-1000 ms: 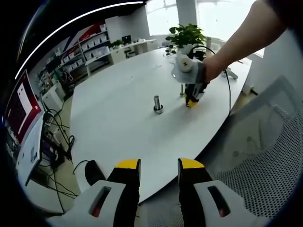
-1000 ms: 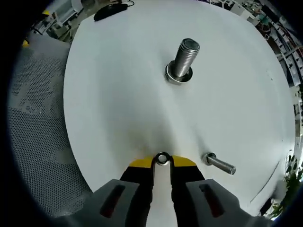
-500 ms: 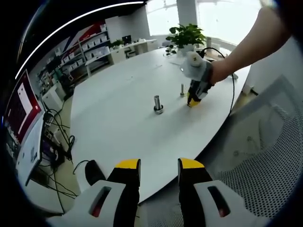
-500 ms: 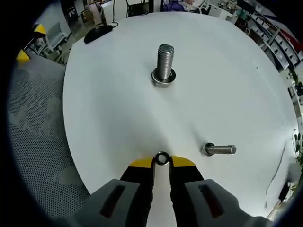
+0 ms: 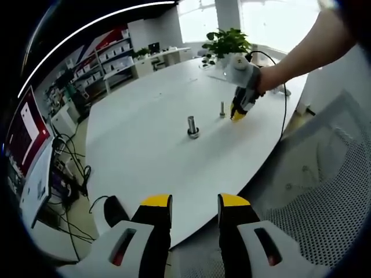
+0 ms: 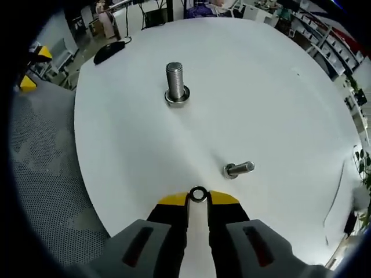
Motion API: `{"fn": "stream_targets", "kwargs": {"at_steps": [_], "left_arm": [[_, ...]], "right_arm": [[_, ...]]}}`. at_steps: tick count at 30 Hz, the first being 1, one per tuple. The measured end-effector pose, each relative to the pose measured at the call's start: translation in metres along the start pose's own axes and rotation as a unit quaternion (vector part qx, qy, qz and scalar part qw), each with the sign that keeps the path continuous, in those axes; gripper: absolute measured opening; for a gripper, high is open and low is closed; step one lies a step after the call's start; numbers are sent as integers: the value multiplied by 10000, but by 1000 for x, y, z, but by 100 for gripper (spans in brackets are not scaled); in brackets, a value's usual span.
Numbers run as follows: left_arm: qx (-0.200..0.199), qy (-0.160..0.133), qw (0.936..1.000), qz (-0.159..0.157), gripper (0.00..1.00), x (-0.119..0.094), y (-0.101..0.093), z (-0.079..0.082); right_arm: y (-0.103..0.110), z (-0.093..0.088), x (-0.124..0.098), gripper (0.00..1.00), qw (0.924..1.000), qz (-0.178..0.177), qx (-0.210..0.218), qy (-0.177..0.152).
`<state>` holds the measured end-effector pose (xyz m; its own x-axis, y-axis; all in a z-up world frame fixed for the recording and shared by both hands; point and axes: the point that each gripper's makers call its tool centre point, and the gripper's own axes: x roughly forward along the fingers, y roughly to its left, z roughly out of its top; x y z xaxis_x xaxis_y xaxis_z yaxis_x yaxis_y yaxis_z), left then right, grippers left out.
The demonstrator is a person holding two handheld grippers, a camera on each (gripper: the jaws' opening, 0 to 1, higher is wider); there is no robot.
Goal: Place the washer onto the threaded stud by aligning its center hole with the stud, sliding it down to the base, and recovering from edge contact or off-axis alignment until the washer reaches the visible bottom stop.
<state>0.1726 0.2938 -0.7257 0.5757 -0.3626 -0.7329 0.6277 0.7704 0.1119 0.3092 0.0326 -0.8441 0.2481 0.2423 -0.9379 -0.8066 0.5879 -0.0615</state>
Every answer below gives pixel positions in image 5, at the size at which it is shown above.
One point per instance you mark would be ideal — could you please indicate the computer monitor with red screen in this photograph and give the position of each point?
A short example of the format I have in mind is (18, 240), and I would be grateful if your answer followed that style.
(27, 130)

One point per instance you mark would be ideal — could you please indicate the black computer mouse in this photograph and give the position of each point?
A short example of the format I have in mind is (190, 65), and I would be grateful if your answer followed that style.
(116, 212)

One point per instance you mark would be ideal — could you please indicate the thick metal threaded stud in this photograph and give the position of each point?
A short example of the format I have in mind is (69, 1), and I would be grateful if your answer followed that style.
(191, 123)

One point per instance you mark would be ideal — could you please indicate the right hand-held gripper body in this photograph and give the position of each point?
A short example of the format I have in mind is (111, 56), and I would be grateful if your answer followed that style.
(243, 73)

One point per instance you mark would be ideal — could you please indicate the green potted plant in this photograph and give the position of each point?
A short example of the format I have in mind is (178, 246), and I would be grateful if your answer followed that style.
(229, 42)

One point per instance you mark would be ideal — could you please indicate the shelf with white bins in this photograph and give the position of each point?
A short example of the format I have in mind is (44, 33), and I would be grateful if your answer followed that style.
(107, 60)

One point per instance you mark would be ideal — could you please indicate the white mesh chair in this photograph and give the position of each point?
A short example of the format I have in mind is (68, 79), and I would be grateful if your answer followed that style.
(319, 179)

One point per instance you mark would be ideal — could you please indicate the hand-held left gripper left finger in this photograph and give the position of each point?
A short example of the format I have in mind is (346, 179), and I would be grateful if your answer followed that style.
(136, 246)

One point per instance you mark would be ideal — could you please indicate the person's right hand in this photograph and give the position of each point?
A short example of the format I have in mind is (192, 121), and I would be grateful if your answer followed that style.
(272, 78)

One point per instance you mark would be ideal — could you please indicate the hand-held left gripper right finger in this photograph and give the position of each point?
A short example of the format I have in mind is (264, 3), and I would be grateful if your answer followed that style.
(249, 243)

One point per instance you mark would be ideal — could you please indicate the ceiling light strip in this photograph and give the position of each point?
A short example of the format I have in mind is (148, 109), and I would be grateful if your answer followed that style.
(81, 29)

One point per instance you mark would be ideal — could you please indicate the white standing desk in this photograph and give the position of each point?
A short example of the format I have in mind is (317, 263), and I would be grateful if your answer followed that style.
(37, 188)

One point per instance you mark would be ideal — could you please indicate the white background desk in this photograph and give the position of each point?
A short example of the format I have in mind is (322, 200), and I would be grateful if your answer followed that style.
(168, 56)

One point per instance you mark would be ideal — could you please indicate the white cabinet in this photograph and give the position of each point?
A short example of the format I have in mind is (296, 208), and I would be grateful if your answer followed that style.
(65, 120)

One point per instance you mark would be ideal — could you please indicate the thin metal threaded stud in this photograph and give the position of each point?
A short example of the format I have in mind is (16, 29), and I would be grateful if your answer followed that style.
(222, 108)

